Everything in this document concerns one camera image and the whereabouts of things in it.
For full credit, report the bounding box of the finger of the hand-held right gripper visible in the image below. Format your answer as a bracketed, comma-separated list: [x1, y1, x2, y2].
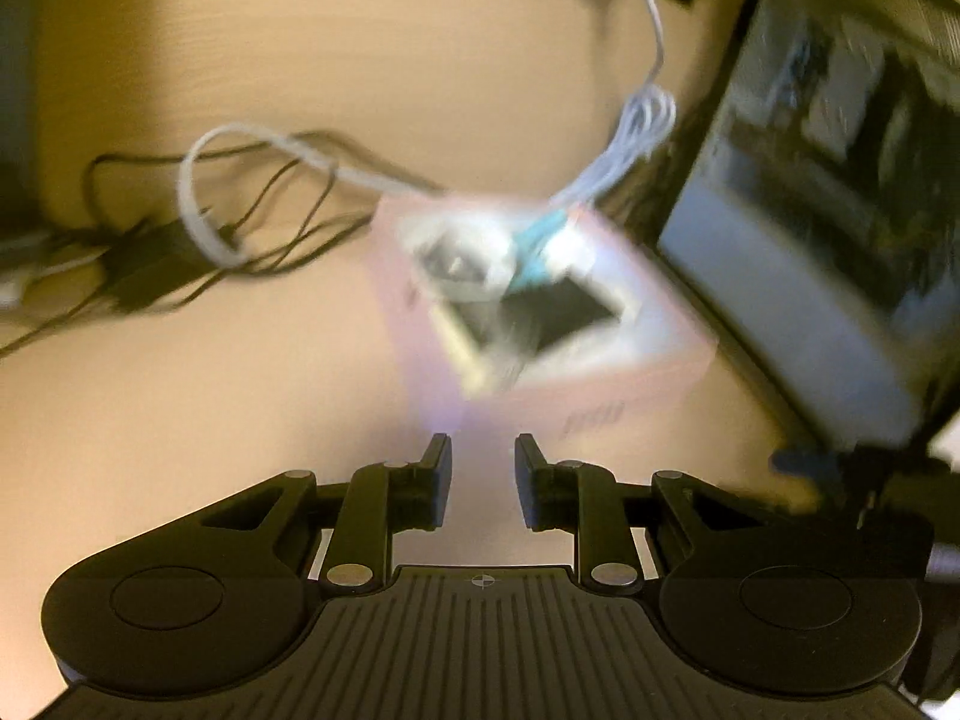
[771, 446, 852, 492]

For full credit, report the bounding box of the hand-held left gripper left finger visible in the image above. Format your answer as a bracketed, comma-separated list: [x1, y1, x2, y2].
[202, 431, 455, 593]

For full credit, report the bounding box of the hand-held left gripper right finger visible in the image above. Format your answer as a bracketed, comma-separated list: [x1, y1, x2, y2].
[514, 431, 758, 593]

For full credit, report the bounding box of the pink cardboard box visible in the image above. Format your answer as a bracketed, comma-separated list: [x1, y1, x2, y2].
[371, 191, 721, 451]

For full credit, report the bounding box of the black and white item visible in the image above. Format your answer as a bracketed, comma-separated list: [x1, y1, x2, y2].
[450, 277, 631, 380]

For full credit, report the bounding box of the large white charger plug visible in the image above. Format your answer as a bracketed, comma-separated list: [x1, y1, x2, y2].
[401, 214, 522, 301]

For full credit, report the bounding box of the teal plastic item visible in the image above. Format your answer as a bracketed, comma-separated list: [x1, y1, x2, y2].
[502, 210, 578, 297]

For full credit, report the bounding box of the computer case with glass panel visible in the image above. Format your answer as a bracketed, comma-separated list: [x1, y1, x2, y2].
[656, 0, 960, 451]

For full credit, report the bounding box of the black power adapter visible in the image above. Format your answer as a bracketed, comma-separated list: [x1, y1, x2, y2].
[101, 221, 218, 312]

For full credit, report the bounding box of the thin black cable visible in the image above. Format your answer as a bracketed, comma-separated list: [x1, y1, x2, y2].
[0, 154, 376, 361]

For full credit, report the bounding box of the bundled white cable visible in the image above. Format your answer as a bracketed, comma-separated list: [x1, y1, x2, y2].
[547, 0, 676, 211]

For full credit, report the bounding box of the looped white cable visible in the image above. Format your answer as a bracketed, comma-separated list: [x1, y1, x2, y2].
[178, 126, 451, 267]

